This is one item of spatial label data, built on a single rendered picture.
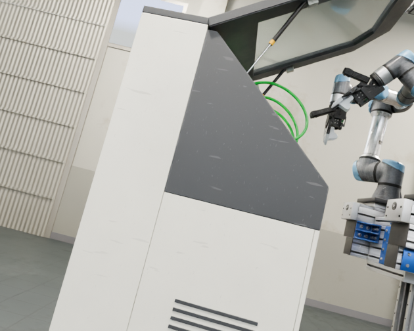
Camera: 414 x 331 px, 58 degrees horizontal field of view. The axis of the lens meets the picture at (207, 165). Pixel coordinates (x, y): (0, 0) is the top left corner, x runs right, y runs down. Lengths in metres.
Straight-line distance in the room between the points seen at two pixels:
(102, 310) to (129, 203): 0.39
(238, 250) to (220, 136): 0.42
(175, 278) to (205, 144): 0.50
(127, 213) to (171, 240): 0.19
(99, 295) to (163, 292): 0.23
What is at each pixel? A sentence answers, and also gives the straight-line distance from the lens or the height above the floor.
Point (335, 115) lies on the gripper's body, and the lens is 1.92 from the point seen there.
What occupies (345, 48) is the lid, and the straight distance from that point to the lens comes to 2.29.
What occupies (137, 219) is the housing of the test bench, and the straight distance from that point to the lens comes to 1.41.
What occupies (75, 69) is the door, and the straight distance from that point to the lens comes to 5.05.
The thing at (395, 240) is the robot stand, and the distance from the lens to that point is 1.68.
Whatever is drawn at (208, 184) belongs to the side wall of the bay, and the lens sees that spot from 1.37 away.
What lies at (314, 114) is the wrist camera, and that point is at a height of 1.35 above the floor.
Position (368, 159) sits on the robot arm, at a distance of 2.25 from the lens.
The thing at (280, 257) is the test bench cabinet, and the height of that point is 0.66.
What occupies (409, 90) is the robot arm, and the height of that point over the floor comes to 1.42.
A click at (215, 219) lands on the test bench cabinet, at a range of 1.36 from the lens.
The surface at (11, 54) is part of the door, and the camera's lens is 5.44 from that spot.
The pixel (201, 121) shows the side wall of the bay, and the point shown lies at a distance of 1.42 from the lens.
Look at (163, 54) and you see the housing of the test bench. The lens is 1.53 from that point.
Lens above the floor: 0.76
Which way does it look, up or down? 7 degrees up
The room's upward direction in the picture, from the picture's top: 14 degrees clockwise
